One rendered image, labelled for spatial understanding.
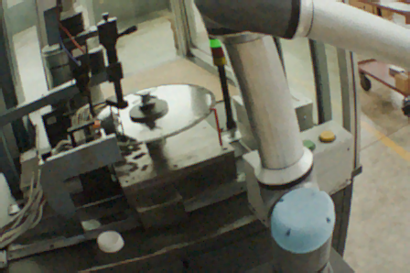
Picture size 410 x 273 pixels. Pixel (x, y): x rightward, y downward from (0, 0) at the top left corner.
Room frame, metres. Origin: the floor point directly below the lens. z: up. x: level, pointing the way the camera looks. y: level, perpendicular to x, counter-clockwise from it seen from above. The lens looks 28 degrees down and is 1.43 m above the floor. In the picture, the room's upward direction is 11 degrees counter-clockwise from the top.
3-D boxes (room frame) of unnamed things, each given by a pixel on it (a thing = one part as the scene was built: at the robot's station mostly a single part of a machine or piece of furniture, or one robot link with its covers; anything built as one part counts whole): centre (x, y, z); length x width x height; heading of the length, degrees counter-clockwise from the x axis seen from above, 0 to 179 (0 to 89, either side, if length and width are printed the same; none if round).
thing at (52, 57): (1.80, 0.52, 0.93); 0.31 x 0.31 x 0.36
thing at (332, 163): (0.88, -0.22, 0.82); 0.28 x 0.11 x 0.15; 106
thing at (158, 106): (1.11, 0.13, 0.96); 0.11 x 0.11 x 0.03
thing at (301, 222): (0.55, -0.14, 0.91); 0.13 x 0.12 x 0.14; 178
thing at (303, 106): (1.15, -0.21, 0.82); 0.18 x 0.18 x 0.15; 16
